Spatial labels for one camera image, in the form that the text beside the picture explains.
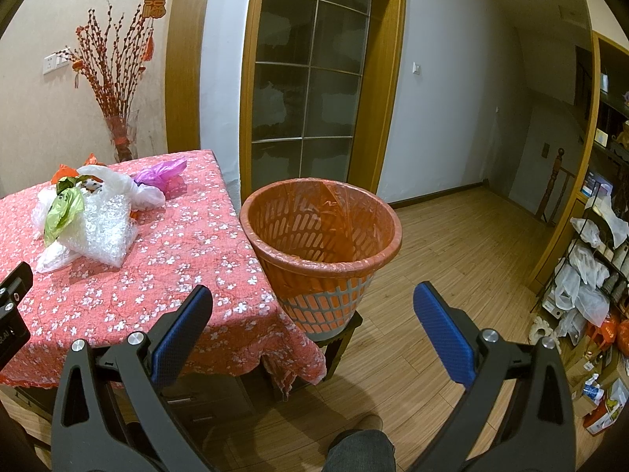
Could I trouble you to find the red branch vase decoration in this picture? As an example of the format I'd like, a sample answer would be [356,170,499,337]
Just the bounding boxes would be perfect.
[60,4,148,162]

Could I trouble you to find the green paw-print plastic bag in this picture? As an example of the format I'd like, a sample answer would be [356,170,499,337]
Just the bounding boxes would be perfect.
[44,176,86,247]

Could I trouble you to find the white plastic bag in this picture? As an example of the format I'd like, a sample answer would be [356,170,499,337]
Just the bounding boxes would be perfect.
[31,164,165,234]

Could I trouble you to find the orange lined trash basket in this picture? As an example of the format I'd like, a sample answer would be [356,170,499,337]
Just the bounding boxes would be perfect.
[240,178,403,342]

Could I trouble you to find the red hanging knot ornament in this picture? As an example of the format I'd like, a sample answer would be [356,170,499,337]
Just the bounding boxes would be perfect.
[142,0,166,62]

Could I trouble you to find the white wall outlet panel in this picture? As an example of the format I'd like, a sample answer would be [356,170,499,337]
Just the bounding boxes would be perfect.
[42,52,70,76]

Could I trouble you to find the red floral tablecloth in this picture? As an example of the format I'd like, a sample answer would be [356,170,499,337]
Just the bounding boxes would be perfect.
[1,150,326,391]

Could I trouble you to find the glass sliding door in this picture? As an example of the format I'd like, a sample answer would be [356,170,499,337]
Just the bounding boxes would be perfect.
[252,0,371,189]

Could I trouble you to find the person's leg and shoe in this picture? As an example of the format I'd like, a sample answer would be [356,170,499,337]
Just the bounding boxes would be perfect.
[322,413,397,472]

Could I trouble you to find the wooden chair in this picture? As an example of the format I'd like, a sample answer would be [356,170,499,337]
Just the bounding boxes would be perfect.
[535,147,575,227]

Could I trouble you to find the cluttered storage shelf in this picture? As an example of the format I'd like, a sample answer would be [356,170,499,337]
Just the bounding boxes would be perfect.
[528,31,629,436]

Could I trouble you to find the orange plastic bag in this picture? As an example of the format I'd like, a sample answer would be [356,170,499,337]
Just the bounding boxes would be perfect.
[50,153,105,184]

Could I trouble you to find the bubble wrap sheet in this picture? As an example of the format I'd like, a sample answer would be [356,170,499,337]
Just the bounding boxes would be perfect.
[35,190,138,273]

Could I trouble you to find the purple plastic bag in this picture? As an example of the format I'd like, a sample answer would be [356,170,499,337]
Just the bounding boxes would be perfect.
[133,158,188,194]

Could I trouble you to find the black stool under basket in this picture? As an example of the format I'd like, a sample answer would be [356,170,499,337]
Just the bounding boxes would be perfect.
[316,311,364,382]

